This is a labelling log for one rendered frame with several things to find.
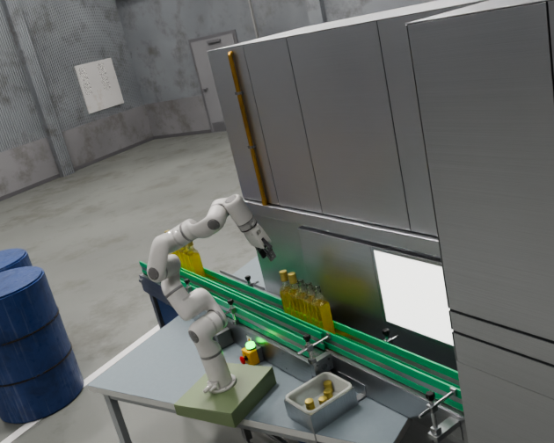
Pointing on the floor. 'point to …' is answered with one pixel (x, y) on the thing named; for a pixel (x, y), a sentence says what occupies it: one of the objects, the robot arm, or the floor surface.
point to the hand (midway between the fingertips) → (267, 254)
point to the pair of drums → (24, 340)
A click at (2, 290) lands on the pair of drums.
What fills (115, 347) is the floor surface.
